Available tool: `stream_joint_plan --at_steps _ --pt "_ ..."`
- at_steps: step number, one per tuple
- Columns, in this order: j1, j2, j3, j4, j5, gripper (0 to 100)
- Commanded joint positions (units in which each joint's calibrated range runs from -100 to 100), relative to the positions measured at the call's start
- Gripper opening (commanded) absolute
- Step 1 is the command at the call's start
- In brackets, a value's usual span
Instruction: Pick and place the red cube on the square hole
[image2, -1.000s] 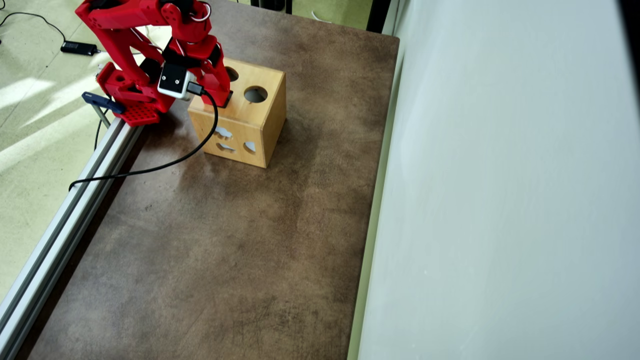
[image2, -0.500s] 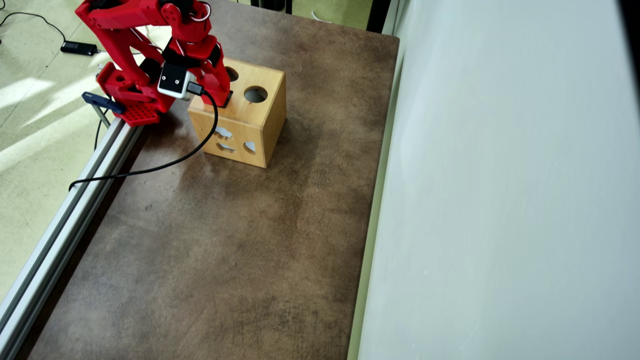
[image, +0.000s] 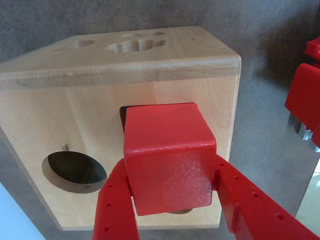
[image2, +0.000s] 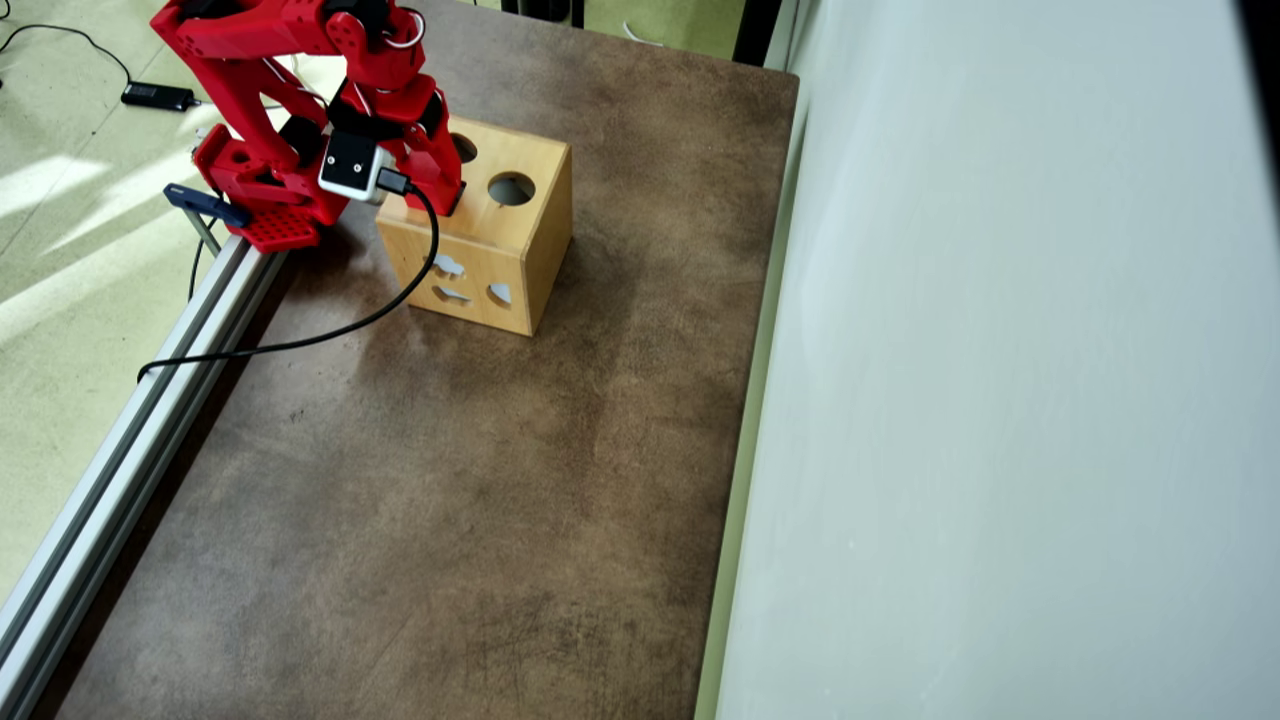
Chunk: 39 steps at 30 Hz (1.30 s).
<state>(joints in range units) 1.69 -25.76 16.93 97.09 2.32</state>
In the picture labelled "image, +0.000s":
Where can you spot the red cube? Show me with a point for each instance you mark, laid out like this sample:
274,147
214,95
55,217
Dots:
170,162

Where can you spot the wooden shape sorter box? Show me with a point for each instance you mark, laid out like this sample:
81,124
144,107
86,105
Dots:
75,112

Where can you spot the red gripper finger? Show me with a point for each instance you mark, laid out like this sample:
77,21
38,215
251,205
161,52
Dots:
257,212
112,215

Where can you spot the silver metal base clamp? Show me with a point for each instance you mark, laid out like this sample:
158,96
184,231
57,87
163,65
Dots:
306,133

